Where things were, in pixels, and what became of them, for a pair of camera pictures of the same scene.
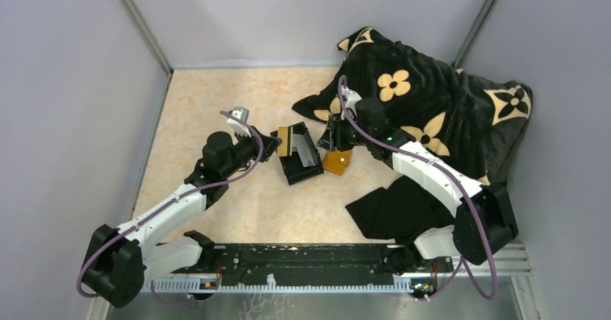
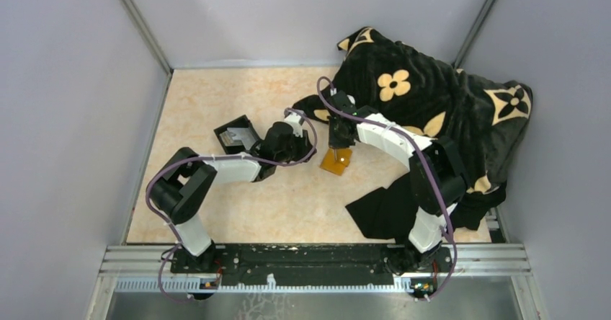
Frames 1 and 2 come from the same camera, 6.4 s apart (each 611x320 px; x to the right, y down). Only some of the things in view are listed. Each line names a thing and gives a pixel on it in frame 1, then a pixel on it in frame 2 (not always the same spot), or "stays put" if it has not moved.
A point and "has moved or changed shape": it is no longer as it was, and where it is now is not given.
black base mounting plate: x=320 y=263 stays put
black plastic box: x=292 y=166 has moved or changed shape
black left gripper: x=270 y=145 → x=305 y=145
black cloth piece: x=401 y=212 stays put
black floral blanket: x=477 y=124 stays put
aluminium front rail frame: x=509 y=260 stays put
